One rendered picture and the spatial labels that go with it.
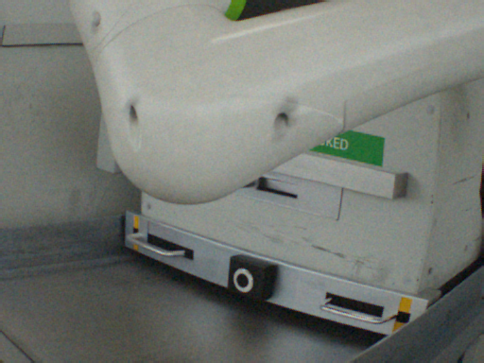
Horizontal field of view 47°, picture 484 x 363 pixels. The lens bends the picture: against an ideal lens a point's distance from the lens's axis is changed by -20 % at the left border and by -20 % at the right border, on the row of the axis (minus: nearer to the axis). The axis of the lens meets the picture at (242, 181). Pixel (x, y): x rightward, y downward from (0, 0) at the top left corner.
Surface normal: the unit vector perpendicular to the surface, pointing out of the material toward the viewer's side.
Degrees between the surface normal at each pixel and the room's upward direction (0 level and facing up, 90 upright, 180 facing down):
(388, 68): 102
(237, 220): 90
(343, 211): 90
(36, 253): 90
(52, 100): 90
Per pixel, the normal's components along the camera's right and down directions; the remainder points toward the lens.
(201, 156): 0.22, 0.52
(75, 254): 0.75, 0.18
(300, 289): -0.65, 0.07
